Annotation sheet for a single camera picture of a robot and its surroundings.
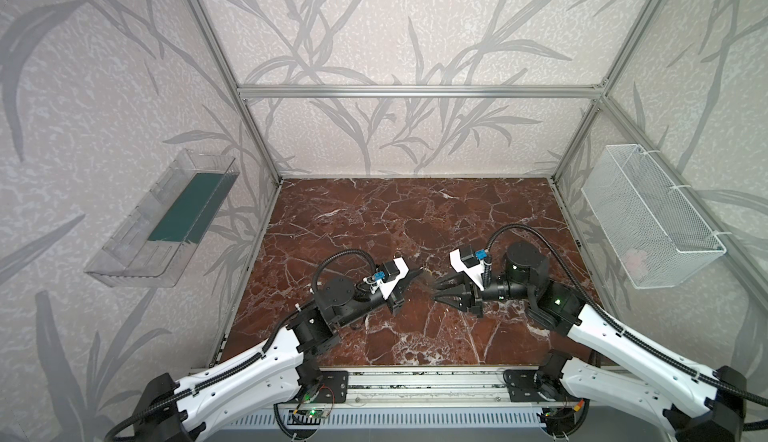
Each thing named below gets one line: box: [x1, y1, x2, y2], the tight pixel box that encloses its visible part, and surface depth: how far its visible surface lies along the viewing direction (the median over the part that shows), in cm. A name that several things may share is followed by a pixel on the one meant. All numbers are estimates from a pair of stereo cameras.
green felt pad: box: [148, 173, 239, 244], surface depth 69 cm
